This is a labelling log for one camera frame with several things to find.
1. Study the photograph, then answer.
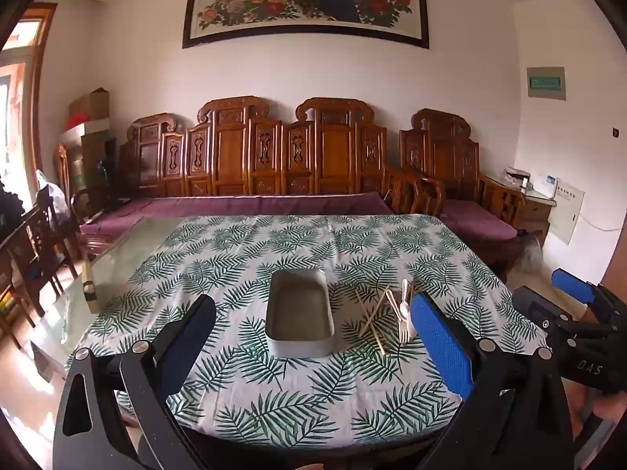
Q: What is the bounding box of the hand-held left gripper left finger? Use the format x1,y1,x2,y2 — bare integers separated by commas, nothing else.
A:
51,295,219,470

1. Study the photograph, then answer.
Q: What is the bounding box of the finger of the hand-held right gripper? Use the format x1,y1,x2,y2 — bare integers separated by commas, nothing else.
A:
512,286,596,348
553,268,627,324

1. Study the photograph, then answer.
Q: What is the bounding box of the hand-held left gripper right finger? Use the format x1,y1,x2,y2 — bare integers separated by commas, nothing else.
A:
409,291,574,470

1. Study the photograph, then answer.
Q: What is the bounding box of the wooden chopstick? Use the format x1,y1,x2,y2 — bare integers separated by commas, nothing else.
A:
355,289,388,357
358,285,391,338
366,292,395,340

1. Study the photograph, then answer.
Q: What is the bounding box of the grey metal rectangular tin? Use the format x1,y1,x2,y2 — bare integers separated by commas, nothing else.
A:
265,268,336,359

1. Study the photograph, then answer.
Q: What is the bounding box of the person's right hand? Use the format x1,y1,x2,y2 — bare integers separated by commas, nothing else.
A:
565,383,627,429

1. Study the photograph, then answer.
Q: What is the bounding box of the grey plastic bag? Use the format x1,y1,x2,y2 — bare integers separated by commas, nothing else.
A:
516,232,544,272

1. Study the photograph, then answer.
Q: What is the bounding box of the wooden side table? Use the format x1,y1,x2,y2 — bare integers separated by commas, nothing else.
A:
500,181,556,248

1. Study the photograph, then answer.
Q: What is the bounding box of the purple armchair cushion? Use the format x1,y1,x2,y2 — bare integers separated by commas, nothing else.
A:
441,199,518,242

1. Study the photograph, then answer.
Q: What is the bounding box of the leaf-print tablecloth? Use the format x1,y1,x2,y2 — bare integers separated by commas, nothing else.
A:
66,213,552,451

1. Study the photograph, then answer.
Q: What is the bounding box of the purple sofa cushion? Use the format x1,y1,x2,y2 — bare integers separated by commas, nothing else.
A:
79,192,395,238

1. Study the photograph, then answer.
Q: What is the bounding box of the carved wooden armchair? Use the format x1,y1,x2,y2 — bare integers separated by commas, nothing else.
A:
399,108,527,280

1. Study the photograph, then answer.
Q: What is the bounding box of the dark wooden chair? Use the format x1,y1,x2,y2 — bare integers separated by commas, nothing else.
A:
0,196,82,336

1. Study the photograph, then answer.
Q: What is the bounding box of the white plastic bag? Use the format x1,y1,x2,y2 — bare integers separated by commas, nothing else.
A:
35,170,69,221

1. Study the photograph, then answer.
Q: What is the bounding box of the carved wooden sofa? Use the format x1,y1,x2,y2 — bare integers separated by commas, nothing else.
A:
73,97,444,255

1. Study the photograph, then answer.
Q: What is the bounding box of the tall-backed wooden chair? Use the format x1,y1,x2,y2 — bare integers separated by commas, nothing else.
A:
53,142,74,206

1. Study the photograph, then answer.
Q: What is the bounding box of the dark clothing pile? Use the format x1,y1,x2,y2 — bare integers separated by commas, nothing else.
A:
0,174,26,240

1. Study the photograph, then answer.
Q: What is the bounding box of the white open box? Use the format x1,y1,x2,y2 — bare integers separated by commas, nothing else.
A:
58,117,112,148

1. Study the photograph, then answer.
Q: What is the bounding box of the brown cardboard box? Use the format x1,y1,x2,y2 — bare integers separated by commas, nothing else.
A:
67,87,110,122

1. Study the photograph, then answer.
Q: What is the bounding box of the framed peacock flower painting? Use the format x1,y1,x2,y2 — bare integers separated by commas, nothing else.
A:
182,0,430,50

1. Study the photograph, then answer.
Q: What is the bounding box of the white wall panel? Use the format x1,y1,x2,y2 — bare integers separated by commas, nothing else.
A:
547,183,586,246

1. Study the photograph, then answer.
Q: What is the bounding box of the grey wall box green label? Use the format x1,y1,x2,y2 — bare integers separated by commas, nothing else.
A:
526,65,567,102

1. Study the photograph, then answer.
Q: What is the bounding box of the wooden window frame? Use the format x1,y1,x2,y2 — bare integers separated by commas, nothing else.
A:
0,2,58,206

